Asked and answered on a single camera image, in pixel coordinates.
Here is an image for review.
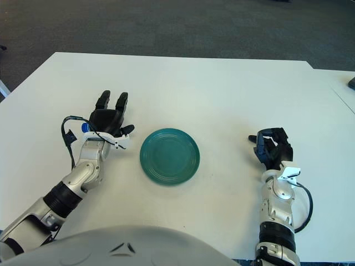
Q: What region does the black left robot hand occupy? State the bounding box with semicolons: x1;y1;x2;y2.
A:
88;90;135;138

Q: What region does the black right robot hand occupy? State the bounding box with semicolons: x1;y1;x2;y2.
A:
248;127;294;170

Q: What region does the teal round plate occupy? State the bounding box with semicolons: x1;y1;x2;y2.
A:
139;127;201;186

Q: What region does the grey robot torso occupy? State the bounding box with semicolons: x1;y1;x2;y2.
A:
0;226;236;266

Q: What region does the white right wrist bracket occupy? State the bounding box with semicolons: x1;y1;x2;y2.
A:
278;167;302;183

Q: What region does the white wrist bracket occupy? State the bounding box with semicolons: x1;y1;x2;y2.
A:
82;131;130;150
278;167;302;183

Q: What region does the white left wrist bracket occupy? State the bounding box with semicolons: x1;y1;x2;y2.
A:
82;131;130;150

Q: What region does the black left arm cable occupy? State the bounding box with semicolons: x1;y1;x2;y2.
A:
61;115;92;170

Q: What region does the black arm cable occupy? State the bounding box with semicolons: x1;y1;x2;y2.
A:
61;115;92;170
293;182;314;233

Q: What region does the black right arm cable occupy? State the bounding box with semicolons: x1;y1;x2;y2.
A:
293;182;314;233

